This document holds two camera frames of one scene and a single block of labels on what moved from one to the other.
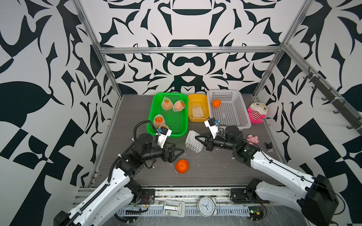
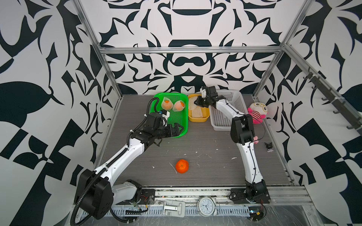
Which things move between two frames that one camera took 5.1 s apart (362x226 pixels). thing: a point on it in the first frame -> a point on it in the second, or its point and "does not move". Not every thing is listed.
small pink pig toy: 254,139 does not move
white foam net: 193,143 -> 191,104
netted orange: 182,166 does not move
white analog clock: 206,206 does not move
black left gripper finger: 175,157 -> 179,128
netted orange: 178,106 does not move
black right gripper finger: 205,143 -> 199,101
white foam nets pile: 197,112 does not move
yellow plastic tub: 197,100 does not move
